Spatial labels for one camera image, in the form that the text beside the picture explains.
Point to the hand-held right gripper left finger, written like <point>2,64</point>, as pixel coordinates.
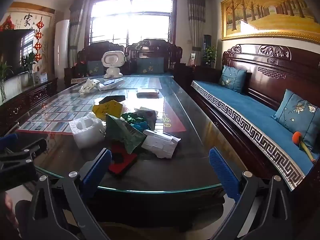
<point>100,166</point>

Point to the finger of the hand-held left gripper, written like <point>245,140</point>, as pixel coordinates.
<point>8,139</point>
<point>33,148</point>

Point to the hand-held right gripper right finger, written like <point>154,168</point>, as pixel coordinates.
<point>222,172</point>

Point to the green paper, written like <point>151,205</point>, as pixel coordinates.
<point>135,122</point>

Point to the red and black box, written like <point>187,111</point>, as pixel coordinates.
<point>125,163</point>

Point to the white foam block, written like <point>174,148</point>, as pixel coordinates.
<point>85,135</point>

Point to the green snack bag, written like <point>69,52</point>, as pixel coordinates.
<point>125,135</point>

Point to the grid of photo sheets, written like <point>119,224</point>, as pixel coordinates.
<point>62,110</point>

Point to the carved wooden television cabinet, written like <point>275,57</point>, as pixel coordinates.
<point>30,95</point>

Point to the bamboo plant in vase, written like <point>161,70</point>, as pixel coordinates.
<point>28,62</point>
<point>3,80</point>

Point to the white cardboard box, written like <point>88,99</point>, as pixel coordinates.
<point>160,143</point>

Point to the blue sofa seat cushion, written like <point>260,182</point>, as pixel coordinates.
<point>240,105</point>

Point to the red poster under glass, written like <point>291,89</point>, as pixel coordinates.
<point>172,122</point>

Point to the white crumpled plastic bag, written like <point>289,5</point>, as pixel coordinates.
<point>87,87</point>

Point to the flat screen television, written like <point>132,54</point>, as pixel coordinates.
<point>15,52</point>

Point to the small blue embroidered pillow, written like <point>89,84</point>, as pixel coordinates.
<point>232,78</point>

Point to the large blue embroidered pillow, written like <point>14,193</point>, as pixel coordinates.
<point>297,115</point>

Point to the blue armchair pillow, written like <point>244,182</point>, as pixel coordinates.
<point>150,65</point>
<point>95,67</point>

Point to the red knot hanging decoration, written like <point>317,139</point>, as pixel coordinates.
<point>38,42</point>

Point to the white standing air conditioner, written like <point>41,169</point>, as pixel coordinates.
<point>62,47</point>

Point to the wooden side table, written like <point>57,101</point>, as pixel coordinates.
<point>187,73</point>

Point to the white robot toy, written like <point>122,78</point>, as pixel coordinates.
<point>112,60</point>

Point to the carved wooden armchair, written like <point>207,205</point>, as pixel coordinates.
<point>92,52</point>
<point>155,48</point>

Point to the carved wooden sofa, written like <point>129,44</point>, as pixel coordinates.
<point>262,62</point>

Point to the potted green plant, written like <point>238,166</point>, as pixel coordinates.
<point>210,55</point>

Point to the grey patterned curtain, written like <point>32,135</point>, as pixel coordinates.
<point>196,20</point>
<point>75,30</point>

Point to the large window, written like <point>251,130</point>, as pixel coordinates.
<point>130,20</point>

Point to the gold framed tree painting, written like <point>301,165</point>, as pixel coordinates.
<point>270,10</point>

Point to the small photo frame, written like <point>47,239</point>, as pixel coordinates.
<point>192,58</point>

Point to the calligraphy wall scroll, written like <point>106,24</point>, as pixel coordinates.
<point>28,20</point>

